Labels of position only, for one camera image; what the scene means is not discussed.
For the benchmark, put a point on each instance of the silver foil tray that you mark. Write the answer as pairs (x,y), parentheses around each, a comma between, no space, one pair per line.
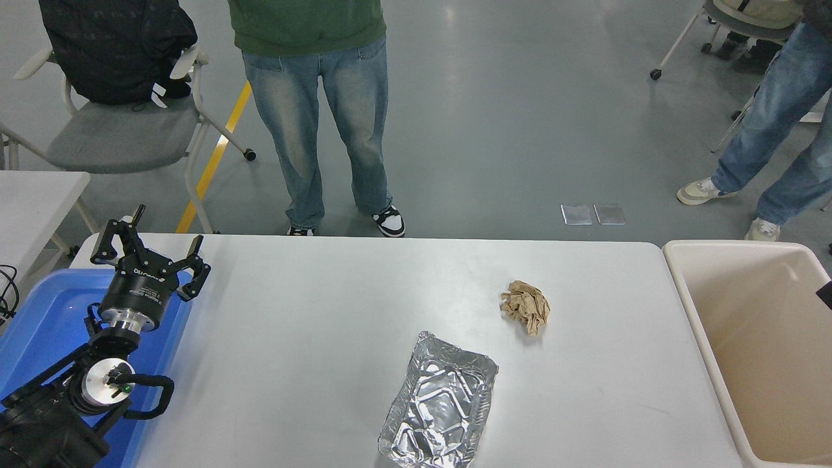
(440,403)

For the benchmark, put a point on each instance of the silver floor plate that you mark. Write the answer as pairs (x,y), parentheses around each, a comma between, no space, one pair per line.
(610,214)
(577,214)

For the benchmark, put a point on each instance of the white side table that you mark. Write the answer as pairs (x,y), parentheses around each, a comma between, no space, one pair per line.
(32,201)

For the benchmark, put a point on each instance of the blue plastic tray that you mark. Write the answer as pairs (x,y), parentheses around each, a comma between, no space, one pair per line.
(45,312)

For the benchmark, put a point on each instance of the black jacket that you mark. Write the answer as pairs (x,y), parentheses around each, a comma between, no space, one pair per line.
(112,45)

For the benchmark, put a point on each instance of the yellow floor tape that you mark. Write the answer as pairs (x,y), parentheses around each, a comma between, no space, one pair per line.
(216,159)

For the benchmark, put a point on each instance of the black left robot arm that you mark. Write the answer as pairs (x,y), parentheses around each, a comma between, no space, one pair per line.
(39,429)

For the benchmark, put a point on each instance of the crumpled tan paper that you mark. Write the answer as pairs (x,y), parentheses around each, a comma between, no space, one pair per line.
(526,305)

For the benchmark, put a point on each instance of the person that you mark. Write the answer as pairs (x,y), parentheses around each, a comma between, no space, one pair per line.
(307,97)
(777,110)
(755,58)

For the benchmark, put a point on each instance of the wheeled office chair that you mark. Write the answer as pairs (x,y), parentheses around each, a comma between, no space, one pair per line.
(719,12)

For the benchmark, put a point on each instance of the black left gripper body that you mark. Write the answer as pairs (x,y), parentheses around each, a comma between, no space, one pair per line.
(140,289)

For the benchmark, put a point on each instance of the large pale plastic bin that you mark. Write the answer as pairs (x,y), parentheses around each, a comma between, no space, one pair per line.
(767,390)

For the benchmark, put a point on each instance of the grey seat white chair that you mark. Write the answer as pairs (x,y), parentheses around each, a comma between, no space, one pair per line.
(118,136)

